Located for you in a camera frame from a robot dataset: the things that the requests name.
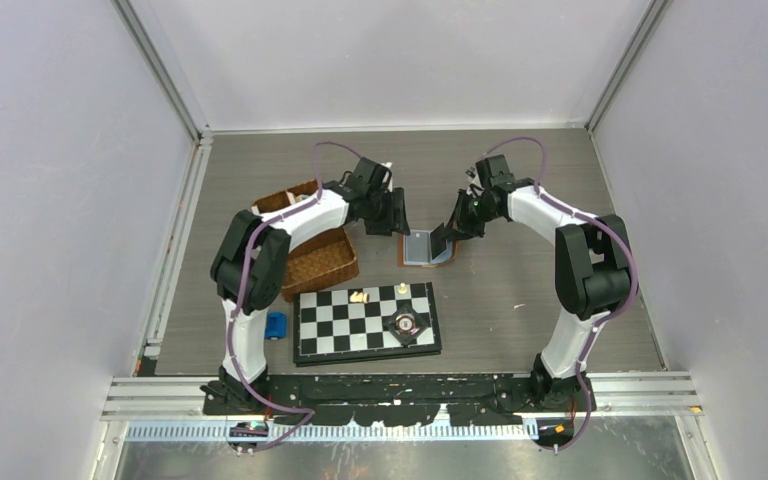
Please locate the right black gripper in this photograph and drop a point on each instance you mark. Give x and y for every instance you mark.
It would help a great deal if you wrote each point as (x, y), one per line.
(459, 228)

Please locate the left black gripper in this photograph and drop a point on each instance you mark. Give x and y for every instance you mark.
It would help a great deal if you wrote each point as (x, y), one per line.
(396, 220)

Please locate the brown leather card holder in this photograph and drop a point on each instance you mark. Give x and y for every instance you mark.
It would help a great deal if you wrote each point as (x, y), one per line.
(446, 256)

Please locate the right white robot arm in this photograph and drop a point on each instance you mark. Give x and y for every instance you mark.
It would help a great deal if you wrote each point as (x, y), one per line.
(593, 269)

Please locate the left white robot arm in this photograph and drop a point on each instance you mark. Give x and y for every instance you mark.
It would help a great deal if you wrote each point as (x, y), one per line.
(250, 265)

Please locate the brown woven basket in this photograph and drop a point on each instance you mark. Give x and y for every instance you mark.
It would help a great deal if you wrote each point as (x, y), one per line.
(323, 262)

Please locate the fallen cream chess piece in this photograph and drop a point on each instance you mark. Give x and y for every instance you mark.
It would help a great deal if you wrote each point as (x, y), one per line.
(359, 297)

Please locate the black red round object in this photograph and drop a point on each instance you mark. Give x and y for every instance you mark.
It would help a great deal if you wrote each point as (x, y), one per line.
(406, 324)

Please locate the black white chessboard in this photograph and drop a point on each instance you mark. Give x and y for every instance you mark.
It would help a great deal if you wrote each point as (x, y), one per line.
(328, 330)

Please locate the blue yellow toy truck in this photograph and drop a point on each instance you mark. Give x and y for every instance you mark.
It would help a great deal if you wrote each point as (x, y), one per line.
(276, 326)

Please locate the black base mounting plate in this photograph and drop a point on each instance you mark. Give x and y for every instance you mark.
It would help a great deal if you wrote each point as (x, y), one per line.
(396, 400)

